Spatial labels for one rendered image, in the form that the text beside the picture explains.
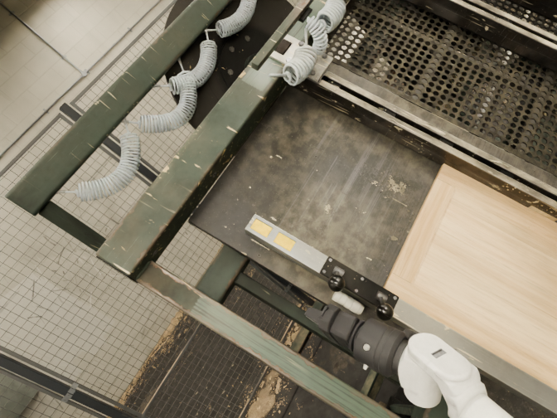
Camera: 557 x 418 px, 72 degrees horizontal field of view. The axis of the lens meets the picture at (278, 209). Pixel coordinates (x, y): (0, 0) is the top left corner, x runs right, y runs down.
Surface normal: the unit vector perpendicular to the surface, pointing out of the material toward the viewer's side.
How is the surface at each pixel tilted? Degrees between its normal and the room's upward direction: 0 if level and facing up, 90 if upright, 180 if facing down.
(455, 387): 57
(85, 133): 90
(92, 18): 90
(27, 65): 90
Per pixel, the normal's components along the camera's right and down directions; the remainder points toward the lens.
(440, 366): -0.07, -0.91
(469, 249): 0.07, -0.36
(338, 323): -0.40, -0.57
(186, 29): 0.52, -0.04
